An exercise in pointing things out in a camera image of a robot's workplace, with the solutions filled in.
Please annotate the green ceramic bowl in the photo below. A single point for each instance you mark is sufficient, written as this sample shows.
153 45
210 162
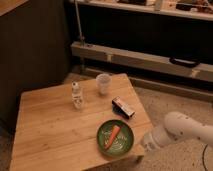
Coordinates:
122 143

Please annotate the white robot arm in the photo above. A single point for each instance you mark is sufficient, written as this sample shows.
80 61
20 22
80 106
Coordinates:
176 127

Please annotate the clear plastic cup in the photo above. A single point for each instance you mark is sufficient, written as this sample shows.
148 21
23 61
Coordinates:
103 83

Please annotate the dark rectangular box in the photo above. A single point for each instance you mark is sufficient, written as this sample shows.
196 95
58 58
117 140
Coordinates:
122 108

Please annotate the clear plastic bottle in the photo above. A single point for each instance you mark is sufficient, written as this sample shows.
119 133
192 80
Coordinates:
77 95

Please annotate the orange carrot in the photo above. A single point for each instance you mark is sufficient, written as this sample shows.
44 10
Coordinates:
113 135

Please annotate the wooden table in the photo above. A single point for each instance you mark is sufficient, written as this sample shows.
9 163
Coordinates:
52 135

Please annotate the metal pole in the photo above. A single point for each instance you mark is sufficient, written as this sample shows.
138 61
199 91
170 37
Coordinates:
81 37

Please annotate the cluttered shelf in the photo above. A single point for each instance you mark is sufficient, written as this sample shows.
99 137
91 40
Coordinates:
194 9

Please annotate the black handle on ledge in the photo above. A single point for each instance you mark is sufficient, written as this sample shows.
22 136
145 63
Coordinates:
188 64

